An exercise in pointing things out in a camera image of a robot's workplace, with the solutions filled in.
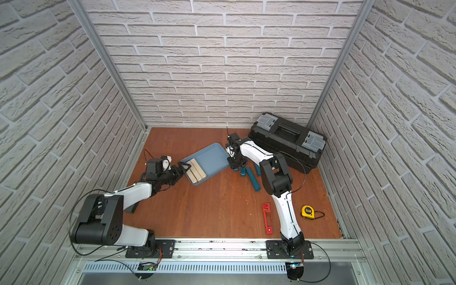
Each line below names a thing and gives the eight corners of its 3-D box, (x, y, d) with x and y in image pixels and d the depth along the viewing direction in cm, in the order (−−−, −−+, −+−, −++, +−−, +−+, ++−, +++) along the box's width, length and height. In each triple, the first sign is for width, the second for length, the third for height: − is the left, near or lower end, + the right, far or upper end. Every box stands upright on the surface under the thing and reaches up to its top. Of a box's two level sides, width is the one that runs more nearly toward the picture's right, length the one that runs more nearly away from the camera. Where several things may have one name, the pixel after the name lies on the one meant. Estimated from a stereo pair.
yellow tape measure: (301, 215, 85) (302, 214, 83) (301, 205, 88) (303, 203, 86) (312, 219, 84) (314, 217, 82) (312, 208, 87) (314, 206, 85)
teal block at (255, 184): (255, 192, 93) (255, 189, 91) (245, 170, 101) (246, 167, 99) (260, 190, 93) (260, 188, 91) (250, 169, 102) (250, 166, 100)
